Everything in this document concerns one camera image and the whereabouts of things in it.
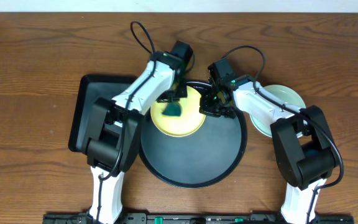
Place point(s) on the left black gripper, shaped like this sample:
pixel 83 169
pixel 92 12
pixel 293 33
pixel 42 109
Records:
pixel 173 95

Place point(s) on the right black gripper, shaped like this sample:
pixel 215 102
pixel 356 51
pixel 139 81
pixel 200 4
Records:
pixel 205 107

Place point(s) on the green yellow sponge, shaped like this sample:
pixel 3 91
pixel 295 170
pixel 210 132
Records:
pixel 172 109

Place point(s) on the yellow plate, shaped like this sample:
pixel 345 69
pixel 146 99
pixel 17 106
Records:
pixel 189 121

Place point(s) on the mint green plate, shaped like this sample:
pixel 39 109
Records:
pixel 284 93

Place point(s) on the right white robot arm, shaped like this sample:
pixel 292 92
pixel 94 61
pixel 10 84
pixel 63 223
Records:
pixel 304 147

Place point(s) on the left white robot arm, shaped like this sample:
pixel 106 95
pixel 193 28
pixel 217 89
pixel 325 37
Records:
pixel 111 140

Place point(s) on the black round tray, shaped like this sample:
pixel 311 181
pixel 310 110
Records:
pixel 198 160

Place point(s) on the black rectangular tray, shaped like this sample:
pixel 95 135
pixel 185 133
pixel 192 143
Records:
pixel 93 86

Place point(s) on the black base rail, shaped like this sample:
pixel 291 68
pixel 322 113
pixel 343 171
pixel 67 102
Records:
pixel 142 218

